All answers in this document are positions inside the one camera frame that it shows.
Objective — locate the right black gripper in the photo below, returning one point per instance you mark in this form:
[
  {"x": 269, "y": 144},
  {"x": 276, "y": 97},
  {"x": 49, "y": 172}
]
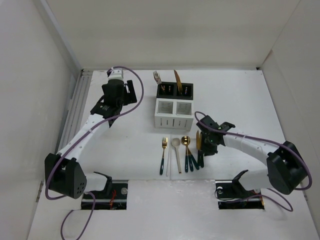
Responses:
[{"x": 208, "y": 151}]

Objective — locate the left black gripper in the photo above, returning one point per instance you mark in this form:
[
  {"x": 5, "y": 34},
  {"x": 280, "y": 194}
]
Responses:
[{"x": 130, "y": 97}]

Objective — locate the silver fork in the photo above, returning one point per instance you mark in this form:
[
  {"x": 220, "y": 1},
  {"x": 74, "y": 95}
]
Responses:
[{"x": 157, "y": 77}]

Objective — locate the rose gold fork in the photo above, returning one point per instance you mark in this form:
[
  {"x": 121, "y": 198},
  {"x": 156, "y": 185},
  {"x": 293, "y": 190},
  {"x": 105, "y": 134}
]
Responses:
[{"x": 161, "y": 85}]

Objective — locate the gold fork green handle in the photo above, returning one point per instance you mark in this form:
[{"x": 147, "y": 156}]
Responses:
[{"x": 164, "y": 146}]

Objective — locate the rose gold knife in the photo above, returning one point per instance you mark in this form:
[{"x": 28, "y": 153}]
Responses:
[{"x": 180, "y": 82}]

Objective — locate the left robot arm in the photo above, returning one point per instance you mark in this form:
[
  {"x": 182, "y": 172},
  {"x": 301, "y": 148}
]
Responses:
[{"x": 63, "y": 170}]

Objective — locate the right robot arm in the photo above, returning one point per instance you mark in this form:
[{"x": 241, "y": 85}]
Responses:
[{"x": 284, "y": 169}]

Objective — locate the beige plastic spoon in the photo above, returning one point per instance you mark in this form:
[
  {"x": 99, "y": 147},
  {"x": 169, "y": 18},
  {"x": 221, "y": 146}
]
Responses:
[{"x": 176, "y": 144}]

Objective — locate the black utensil container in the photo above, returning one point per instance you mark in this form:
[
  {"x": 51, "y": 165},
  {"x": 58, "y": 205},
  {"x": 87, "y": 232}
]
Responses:
[{"x": 172, "y": 92}]

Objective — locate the white utensil container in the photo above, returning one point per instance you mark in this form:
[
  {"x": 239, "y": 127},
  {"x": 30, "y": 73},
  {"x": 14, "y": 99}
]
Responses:
[{"x": 174, "y": 114}]

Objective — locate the gold spoon green handle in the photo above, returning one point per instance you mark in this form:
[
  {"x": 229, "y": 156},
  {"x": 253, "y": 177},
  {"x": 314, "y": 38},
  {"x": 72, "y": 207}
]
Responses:
[
  {"x": 192, "y": 162},
  {"x": 185, "y": 140}
]

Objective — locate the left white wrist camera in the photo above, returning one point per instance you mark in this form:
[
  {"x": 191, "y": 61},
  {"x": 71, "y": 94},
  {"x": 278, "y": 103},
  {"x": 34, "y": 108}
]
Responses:
[{"x": 115, "y": 74}]

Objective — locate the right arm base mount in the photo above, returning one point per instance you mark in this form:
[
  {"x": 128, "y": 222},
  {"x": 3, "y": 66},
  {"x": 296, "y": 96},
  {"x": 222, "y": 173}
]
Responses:
[{"x": 231, "y": 195}]

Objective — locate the aluminium rail frame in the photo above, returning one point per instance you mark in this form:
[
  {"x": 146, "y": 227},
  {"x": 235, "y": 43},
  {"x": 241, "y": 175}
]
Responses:
[{"x": 74, "y": 108}]

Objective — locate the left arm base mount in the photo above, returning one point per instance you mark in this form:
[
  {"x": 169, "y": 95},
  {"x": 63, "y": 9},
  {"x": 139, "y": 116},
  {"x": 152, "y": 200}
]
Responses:
[{"x": 104, "y": 193}]

